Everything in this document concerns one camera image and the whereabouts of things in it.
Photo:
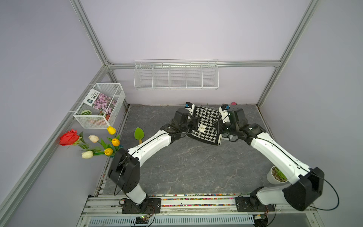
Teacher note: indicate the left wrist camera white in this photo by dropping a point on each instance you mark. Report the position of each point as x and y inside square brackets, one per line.
[190, 107]

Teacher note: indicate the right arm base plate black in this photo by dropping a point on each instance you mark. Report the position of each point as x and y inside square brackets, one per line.
[247, 204]

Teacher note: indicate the green toy shovel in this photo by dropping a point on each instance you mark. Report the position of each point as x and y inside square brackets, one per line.
[139, 135]

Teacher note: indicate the white wire wall shelf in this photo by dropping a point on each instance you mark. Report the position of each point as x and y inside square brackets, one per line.
[176, 75]

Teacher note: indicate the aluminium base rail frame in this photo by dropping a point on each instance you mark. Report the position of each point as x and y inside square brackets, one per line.
[195, 210]

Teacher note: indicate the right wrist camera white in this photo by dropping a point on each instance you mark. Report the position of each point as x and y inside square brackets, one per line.
[224, 113]

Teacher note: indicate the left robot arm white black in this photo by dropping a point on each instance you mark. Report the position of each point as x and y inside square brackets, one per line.
[126, 164]

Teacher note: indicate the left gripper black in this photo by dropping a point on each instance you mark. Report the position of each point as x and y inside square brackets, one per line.
[194, 120]

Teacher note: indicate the small potted succulent white pot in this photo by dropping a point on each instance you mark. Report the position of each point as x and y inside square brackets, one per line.
[275, 176]

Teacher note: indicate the tulip bouquet in teal vase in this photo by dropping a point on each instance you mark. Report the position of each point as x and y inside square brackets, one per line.
[106, 147]

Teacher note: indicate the red artificial rose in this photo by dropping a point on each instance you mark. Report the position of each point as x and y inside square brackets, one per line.
[73, 138]

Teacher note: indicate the white wire side basket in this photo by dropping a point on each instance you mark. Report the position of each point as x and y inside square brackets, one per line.
[90, 118]

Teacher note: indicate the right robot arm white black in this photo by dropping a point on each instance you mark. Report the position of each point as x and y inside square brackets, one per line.
[304, 184]

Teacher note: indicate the purple flower seed packet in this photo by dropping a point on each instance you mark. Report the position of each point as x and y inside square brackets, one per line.
[100, 101]

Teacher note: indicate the black white houndstooth scarf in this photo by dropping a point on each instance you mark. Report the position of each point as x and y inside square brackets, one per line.
[207, 131]

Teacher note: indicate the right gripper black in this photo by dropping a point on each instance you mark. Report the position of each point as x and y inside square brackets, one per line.
[220, 126]

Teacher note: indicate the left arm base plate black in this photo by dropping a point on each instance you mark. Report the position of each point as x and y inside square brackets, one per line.
[149, 206]

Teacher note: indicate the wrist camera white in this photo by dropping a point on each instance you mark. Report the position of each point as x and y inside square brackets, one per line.
[190, 107]
[224, 113]

